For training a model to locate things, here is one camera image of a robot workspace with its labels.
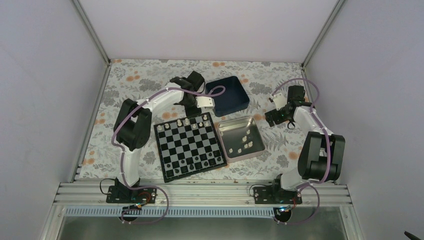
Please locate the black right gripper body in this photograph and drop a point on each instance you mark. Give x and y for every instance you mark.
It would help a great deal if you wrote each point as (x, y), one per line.
(278, 119)

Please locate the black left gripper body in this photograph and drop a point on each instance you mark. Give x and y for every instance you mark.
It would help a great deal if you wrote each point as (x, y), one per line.
(189, 112)

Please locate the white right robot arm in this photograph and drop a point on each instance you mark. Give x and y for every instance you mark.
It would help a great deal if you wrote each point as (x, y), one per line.
(322, 153)

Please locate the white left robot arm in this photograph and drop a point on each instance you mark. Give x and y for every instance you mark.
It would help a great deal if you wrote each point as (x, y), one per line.
(132, 128)

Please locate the black and white chessboard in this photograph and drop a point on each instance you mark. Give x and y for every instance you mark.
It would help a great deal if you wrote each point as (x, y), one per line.
(184, 151)

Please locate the dark blue square tray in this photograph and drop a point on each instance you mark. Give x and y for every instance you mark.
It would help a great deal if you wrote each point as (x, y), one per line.
(234, 98)

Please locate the pink metal tin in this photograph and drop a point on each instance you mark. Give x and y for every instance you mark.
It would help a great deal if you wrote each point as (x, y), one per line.
(241, 139)

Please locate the floral patterned table mat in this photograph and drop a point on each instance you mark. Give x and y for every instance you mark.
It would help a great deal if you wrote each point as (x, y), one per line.
(138, 79)

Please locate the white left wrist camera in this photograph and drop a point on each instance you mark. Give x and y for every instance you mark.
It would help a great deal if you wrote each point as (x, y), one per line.
(204, 102)

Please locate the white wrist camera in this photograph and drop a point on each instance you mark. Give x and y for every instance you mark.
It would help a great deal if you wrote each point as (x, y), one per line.
(204, 102)
(279, 100)

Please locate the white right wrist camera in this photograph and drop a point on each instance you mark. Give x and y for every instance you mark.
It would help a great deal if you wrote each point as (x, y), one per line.
(279, 100)

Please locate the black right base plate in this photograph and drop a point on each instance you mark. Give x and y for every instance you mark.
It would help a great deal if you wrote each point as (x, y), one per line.
(267, 195)

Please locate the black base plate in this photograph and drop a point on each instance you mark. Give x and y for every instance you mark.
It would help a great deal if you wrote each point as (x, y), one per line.
(267, 195)
(123, 195)

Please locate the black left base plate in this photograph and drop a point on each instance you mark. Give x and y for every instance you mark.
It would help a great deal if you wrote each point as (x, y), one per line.
(123, 195)

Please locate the aluminium front rail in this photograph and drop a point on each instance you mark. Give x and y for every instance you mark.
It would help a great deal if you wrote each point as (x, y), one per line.
(203, 195)

